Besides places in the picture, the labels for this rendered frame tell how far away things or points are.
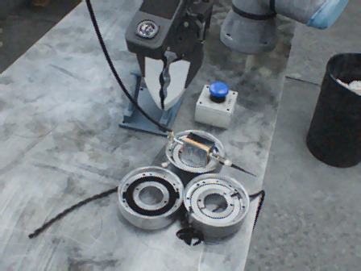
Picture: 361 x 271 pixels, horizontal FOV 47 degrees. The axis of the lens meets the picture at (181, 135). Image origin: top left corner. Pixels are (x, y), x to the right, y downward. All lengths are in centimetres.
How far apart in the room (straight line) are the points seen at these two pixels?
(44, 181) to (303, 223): 123
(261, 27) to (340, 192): 105
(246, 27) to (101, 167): 52
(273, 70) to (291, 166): 97
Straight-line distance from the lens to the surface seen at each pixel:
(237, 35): 108
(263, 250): 165
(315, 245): 173
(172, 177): 70
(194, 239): 66
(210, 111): 82
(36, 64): 102
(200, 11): 55
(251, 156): 80
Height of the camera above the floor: 136
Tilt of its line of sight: 43 degrees down
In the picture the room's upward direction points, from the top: 6 degrees clockwise
